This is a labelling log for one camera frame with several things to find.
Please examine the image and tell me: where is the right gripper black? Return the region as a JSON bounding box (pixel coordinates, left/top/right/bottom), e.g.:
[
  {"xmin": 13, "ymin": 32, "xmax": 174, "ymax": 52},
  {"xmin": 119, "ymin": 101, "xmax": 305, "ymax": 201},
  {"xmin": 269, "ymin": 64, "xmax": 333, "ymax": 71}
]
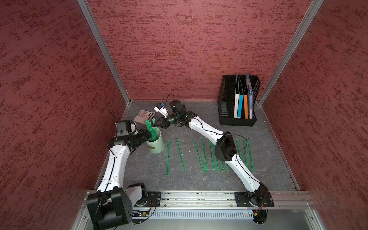
[{"xmin": 154, "ymin": 112, "xmax": 181, "ymax": 128}]

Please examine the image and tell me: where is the pale green storage cup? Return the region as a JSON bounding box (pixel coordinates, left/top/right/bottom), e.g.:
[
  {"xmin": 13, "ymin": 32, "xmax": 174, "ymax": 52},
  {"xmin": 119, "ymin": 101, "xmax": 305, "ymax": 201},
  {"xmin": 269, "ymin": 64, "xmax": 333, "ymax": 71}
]
[{"xmin": 146, "ymin": 127, "xmax": 165, "ymax": 154}]

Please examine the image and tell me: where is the green straw twelfth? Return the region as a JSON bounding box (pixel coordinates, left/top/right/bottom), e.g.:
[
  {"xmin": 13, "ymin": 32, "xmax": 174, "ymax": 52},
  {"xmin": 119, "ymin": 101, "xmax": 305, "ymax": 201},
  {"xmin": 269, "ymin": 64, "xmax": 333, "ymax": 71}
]
[{"xmin": 176, "ymin": 138, "xmax": 186, "ymax": 172}]

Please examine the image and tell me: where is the green straw thirteenth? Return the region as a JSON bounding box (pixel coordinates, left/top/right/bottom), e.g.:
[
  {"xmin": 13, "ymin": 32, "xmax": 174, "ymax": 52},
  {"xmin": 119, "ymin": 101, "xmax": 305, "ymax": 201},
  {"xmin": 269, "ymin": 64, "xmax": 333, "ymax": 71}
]
[{"xmin": 193, "ymin": 139, "xmax": 205, "ymax": 172}]

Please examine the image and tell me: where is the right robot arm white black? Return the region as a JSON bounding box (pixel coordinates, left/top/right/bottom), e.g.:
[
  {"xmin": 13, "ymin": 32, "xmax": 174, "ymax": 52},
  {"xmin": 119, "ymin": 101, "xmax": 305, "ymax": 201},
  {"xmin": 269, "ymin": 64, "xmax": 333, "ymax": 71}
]
[{"xmin": 153, "ymin": 111, "xmax": 274, "ymax": 208}]

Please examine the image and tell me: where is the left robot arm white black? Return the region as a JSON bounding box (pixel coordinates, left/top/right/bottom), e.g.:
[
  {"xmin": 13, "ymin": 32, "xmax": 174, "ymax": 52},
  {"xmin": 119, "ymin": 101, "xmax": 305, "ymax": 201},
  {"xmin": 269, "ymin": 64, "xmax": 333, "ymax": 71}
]
[{"xmin": 86, "ymin": 120, "xmax": 151, "ymax": 230}]

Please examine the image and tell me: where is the black mesh file organizer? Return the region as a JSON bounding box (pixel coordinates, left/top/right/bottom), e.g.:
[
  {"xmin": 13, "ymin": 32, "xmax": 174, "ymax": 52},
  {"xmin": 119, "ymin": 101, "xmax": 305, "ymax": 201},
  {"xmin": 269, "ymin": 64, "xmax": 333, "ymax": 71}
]
[{"xmin": 217, "ymin": 75, "xmax": 260, "ymax": 127}]

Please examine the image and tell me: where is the blue spine folder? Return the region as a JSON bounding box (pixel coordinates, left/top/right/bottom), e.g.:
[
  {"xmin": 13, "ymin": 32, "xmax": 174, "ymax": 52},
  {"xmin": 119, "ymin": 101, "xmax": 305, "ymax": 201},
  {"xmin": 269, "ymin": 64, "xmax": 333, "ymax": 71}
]
[{"xmin": 237, "ymin": 75, "xmax": 244, "ymax": 119}]

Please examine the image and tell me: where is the orange spine folder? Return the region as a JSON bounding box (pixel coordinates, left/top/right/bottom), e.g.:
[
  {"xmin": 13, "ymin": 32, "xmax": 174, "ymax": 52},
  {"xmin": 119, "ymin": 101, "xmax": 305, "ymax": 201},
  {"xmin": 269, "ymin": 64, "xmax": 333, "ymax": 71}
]
[{"xmin": 243, "ymin": 86, "xmax": 249, "ymax": 119}]

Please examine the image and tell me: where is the light blue folder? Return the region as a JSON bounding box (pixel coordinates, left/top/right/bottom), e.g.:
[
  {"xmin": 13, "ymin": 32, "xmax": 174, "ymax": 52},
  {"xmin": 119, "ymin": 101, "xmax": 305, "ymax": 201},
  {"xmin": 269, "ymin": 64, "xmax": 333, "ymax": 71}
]
[{"xmin": 247, "ymin": 74, "xmax": 253, "ymax": 119}]

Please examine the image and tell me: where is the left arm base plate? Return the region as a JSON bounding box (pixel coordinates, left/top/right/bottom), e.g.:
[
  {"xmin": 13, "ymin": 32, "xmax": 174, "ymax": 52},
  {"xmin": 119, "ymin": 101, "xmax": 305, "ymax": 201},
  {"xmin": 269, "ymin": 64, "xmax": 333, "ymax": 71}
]
[{"xmin": 143, "ymin": 191, "xmax": 162, "ymax": 207}]

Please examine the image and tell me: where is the aluminium mounting rail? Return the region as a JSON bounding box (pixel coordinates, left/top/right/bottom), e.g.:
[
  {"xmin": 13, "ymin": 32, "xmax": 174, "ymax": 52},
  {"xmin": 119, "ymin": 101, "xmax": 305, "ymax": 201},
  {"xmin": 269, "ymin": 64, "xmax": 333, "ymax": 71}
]
[{"xmin": 135, "ymin": 190, "xmax": 315, "ymax": 209}]

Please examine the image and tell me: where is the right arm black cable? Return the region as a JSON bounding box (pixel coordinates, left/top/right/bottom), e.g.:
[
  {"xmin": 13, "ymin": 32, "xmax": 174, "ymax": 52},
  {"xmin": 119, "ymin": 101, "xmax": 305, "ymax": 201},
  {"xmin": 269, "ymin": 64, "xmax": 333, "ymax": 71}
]
[{"xmin": 164, "ymin": 93, "xmax": 248, "ymax": 157}]

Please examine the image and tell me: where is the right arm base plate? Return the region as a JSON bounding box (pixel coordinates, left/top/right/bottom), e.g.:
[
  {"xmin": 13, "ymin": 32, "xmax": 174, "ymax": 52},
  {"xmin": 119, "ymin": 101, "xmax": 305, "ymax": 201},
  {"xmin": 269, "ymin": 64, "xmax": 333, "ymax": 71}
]
[{"xmin": 234, "ymin": 192, "xmax": 275, "ymax": 208}]

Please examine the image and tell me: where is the left aluminium corner post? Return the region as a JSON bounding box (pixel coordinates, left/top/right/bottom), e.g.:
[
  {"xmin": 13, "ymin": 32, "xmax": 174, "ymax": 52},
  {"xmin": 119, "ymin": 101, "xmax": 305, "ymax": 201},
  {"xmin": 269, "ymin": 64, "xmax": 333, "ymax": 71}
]
[{"xmin": 77, "ymin": 0, "xmax": 131, "ymax": 106}]

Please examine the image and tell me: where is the aluminium corner post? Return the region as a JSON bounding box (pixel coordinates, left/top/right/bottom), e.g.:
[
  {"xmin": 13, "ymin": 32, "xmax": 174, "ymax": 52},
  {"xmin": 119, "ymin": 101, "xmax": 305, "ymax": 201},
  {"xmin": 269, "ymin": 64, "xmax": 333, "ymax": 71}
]
[
  {"xmin": 77, "ymin": 0, "xmax": 131, "ymax": 106},
  {"xmin": 258, "ymin": 0, "xmax": 324, "ymax": 106}
]

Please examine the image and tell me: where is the right aluminium corner post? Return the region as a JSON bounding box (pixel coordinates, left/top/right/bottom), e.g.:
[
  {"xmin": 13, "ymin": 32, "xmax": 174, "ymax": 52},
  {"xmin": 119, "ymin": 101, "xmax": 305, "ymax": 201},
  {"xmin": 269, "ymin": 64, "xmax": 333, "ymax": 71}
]
[{"xmin": 258, "ymin": 0, "xmax": 324, "ymax": 106}]

